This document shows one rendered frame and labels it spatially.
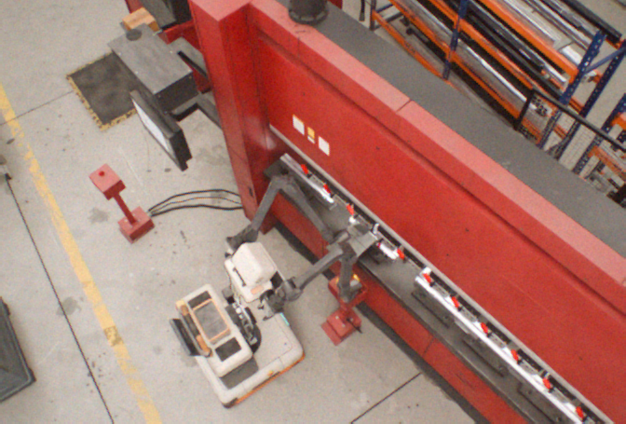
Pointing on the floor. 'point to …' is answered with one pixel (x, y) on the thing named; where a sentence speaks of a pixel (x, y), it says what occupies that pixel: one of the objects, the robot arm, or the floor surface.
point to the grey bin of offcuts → (11, 359)
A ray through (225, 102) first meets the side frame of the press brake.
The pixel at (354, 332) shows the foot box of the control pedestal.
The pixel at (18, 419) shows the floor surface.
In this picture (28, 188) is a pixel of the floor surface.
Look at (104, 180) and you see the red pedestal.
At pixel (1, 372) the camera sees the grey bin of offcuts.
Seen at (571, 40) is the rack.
